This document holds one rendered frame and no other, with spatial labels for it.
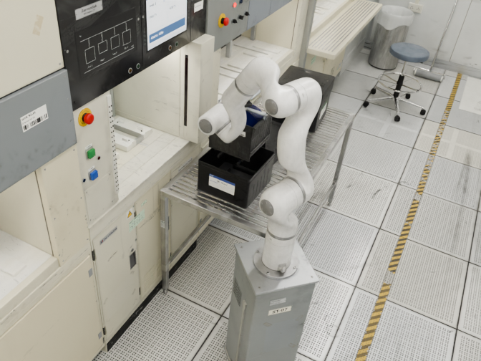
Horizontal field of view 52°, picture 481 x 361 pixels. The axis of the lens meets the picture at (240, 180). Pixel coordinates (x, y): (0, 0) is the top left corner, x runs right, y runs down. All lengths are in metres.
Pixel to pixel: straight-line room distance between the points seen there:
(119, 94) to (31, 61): 1.17
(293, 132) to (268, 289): 0.66
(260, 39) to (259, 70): 2.13
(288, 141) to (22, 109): 0.83
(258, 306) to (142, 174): 0.80
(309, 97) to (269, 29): 2.15
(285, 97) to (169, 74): 0.98
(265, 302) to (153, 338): 0.89
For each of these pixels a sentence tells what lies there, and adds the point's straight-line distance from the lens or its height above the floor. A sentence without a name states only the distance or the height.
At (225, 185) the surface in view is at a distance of 2.27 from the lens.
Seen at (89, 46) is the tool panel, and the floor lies 1.59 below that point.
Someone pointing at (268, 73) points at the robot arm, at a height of 1.57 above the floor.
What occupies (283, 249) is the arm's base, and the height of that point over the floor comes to 0.89.
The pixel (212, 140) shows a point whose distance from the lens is 2.23.
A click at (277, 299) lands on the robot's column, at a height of 0.69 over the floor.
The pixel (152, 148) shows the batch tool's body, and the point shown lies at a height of 0.87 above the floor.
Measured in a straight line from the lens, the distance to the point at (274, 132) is 2.68.
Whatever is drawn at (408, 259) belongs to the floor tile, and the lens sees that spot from 3.41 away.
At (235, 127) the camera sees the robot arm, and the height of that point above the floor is 1.28.
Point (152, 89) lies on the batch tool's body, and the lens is 2.52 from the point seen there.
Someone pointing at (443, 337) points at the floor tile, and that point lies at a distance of 3.09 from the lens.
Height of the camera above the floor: 2.26
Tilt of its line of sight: 38 degrees down
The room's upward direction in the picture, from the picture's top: 6 degrees clockwise
